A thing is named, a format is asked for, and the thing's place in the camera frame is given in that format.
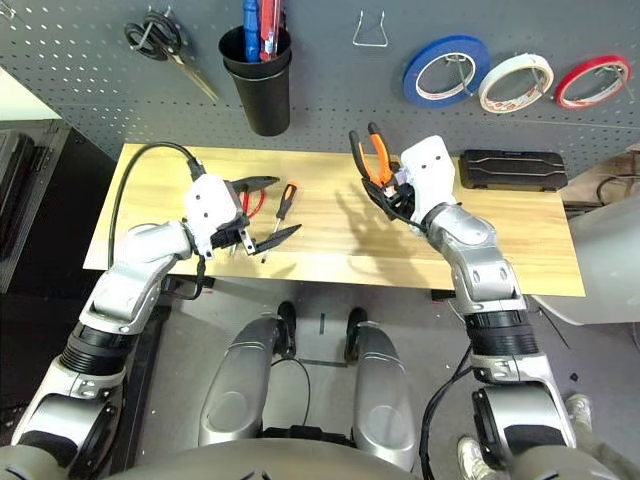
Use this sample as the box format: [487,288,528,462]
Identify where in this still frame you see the silver robot leg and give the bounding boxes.
[198,315,281,449]
[352,319,419,471]

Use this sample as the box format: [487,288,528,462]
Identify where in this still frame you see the red tape roll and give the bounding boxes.
[553,54,633,111]

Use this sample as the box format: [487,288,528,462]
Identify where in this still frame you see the black cable loop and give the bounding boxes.
[597,174,640,206]

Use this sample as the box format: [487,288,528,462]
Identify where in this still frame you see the grey robot torso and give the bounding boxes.
[99,437,451,480]

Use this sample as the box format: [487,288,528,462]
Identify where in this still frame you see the wire pliers holder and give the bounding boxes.
[352,10,390,49]

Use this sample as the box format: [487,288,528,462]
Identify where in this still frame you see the light grey curved furniture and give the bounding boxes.
[529,197,640,326]

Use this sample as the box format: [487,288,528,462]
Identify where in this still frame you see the black ribbed equipment case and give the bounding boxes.
[0,128,36,261]

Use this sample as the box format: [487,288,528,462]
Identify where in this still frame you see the grey white sneaker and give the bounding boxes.
[564,393,592,426]
[457,435,496,480]

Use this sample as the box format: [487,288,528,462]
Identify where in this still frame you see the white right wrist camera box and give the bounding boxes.
[399,134,459,226]

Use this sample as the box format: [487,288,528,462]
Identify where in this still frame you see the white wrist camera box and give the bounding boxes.
[183,173,240,259]
[399,134,459,226]

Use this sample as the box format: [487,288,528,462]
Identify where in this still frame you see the black handled scissors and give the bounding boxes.
[123,10,221,104]

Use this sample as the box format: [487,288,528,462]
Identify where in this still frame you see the orange black pliers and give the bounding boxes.
[348,122,396,189]

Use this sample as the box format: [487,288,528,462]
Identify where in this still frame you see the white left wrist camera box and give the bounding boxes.
[183,173,240,259]

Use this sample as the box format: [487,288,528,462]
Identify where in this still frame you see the white tape roll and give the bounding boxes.
[478,52,555,115]

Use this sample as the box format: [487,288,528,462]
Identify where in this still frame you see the silver right robot leg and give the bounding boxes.
[352,319,419,471]

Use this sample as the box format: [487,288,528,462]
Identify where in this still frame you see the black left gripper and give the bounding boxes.
[209,175,303,256]

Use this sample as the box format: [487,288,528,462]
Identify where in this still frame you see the black right robot foot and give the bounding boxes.
[343,306,369,362]

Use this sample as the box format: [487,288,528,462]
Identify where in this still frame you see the black cup holder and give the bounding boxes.
[217,24,294,138]

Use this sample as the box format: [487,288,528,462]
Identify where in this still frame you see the black cabinet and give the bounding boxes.
[0,119,171,480]

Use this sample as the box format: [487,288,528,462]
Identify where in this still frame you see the grey pegboard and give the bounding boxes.
[0,0,640,179]

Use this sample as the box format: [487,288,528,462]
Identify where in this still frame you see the grey trouser leg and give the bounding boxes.
[574,419,640,480]

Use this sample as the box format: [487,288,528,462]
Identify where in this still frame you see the black plastic tool case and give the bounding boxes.
[459,148,569,191]

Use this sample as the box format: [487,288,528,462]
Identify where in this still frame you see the red handled screwdriver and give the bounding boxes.
[259,0,286,63]

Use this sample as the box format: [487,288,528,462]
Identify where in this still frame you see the blue tape roll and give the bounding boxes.
[402,34,492,110]

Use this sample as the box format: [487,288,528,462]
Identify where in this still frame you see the black left robot foot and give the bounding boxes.
[276,300,297,359]

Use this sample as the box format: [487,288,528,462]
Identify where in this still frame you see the black robot foot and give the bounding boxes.
[343,306,369,362]
[276,300,297,359]

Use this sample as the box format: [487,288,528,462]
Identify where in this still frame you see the red handled scissors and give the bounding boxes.
[228,188,267,257]

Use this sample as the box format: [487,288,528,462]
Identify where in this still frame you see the black orange screwdriver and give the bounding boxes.
[260,182,299,265]

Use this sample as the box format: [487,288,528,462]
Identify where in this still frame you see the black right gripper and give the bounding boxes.
[361,178,417,221]

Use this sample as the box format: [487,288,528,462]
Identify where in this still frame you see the thin black cable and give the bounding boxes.
[269,357,312,431]

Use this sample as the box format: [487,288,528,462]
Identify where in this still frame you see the silver left robot leg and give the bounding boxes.
[198,315,281,449]

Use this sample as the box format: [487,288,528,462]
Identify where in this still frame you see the long metal peg hook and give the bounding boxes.
[529,64,550,95]

